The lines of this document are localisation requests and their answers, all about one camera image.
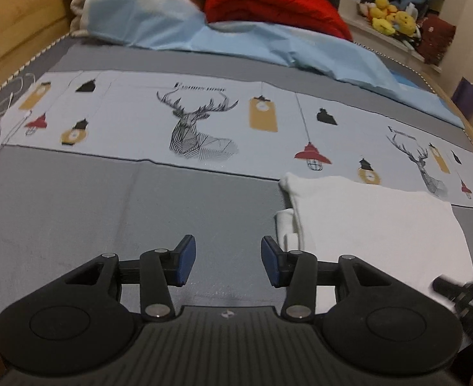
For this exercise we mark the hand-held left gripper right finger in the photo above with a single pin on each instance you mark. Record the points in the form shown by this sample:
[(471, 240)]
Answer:
[(271, 259)]

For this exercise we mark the white ledge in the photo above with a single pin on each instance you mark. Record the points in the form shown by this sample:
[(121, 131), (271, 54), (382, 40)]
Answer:
[(353, 16)]

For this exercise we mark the yellow plush toy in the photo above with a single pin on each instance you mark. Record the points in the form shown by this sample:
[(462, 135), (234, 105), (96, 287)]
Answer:
[(383, 25), (386, 6), (406, 22)]

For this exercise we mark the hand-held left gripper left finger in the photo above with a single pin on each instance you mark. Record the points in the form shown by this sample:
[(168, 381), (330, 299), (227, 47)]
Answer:
[(186, 259)]

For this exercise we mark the grey printed bed sheet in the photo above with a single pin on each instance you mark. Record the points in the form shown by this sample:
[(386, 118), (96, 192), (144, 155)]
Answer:
[(99, 209)]

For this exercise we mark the purple box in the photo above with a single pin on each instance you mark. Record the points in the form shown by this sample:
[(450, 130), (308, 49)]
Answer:
[(466, 98)]

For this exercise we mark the red blanket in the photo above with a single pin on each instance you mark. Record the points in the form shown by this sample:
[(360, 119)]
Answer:
[(276, 6)]

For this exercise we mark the dark red bag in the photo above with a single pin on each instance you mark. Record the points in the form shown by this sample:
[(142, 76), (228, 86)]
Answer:
[(435, 38)]

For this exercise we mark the white shirt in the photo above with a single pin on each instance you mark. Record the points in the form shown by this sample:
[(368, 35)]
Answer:
[(373, 225)]

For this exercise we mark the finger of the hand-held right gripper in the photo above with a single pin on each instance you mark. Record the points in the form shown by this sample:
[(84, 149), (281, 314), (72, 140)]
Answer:
[(447, 287)]

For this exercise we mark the light blue quilt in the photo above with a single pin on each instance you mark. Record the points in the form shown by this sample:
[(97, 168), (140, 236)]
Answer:
[(236, 38)]

